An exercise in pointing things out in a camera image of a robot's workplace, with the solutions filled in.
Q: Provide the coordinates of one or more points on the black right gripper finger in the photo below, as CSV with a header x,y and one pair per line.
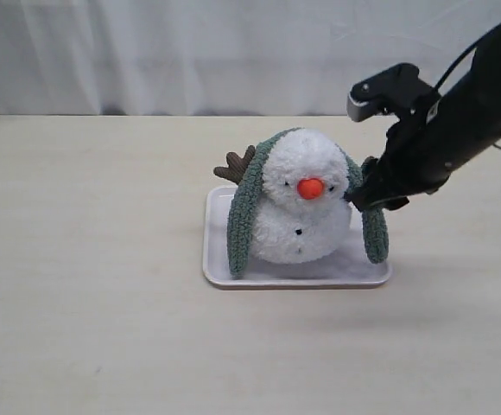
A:
x,y
360,198
384,202

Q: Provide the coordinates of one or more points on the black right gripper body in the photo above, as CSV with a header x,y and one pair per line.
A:
x,y
422,151

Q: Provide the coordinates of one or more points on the green fuzzy scarf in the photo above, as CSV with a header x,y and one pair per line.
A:
x,y
244,216

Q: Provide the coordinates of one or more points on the white plush snowman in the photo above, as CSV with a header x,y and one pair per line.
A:
x,y
302,203

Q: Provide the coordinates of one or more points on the white rectangular tray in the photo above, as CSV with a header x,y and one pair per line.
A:
x,y
347,268

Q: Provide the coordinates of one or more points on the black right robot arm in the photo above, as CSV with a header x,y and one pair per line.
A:
x,y
475,75

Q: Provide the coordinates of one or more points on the white backdrop curtain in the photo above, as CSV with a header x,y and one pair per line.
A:
x,y
188,58

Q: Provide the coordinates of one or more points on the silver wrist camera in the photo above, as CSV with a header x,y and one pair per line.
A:
x,y
394,91

